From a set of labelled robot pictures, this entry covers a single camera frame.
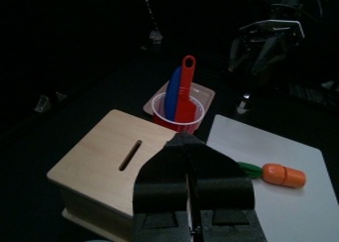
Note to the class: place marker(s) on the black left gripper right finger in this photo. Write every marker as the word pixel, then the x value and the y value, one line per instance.
pixel 221 193

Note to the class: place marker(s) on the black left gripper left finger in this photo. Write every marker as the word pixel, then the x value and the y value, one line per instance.
pixel 161 189

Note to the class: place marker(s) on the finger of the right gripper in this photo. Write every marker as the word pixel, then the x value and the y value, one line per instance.
pixel 266 56
pixel 237 56

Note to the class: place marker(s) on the orange toy carrot green leaves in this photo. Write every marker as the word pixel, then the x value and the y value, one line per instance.
pixel 282 175

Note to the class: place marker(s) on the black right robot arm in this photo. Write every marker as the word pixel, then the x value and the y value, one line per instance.
pixel 288 3

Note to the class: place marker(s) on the shiny metal table clamp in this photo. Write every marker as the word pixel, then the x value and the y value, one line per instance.
pixel 244 103

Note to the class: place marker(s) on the white cutting board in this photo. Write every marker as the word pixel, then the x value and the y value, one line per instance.
pixel 282 206

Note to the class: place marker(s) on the dark ventilation grille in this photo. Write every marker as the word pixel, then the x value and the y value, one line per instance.
pixel 309 94

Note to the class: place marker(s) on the red toy spatula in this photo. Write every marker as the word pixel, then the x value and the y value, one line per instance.
pixel 186 94

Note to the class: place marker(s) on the wooden box with slot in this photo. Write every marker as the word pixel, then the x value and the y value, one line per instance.
pixel 102 156

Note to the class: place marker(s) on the blue toy spatula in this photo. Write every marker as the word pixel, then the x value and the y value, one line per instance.
pixel 173 94

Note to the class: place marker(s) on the thin dark pole with foot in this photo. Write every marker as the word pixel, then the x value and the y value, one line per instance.
pixel 154 34

